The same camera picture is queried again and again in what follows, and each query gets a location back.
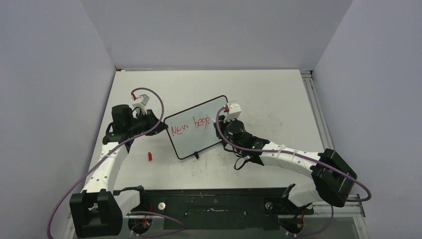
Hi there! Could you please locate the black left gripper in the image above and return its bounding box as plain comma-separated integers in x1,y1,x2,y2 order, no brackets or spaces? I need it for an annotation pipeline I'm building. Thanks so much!
127,109,168,136

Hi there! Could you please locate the black framed small whiteboard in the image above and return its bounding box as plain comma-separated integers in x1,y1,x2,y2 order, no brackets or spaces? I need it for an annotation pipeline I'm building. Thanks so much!
163,95,228,160

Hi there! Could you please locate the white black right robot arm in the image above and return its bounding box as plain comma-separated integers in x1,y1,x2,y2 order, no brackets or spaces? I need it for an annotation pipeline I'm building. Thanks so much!
213,116,357,213

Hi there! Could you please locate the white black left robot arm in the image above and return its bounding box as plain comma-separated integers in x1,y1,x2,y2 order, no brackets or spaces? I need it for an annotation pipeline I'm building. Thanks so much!
69,105,168,238

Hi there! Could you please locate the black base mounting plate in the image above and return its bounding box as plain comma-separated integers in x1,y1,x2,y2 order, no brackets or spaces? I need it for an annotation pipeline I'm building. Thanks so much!
128,188,317,235

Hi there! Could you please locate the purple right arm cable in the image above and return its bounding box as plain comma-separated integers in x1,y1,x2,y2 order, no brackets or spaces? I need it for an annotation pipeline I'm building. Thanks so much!
215,105,373,238

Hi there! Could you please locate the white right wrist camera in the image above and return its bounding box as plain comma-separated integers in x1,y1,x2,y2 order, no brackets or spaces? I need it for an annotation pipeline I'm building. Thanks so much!
223,101,242,122

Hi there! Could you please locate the aluminium right side rail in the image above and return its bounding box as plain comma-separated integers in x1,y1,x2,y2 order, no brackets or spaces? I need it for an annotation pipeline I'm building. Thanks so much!
300,70,335,150

